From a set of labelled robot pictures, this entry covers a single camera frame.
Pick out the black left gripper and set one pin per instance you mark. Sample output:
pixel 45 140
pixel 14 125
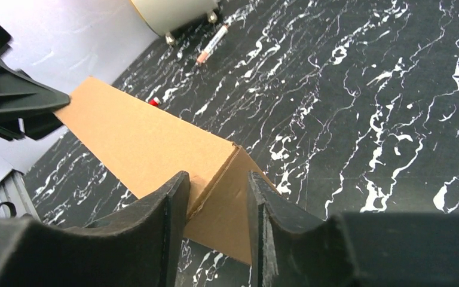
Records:
pixel 23 97

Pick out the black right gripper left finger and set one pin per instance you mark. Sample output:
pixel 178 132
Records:
pixel 135 246

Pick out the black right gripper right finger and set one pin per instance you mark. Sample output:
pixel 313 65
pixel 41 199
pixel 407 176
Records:
pixel 291 247

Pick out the brown cardboard box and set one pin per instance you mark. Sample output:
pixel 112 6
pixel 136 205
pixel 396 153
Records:
pixel 144 146

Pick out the red and white marker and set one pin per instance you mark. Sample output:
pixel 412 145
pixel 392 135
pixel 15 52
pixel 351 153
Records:
pixel 156 101

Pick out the cream cylindrical drum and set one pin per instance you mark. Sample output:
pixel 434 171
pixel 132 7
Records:
pixel 169 18

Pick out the pink pen on table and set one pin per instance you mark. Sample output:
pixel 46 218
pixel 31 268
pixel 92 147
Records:
pixel 214 41

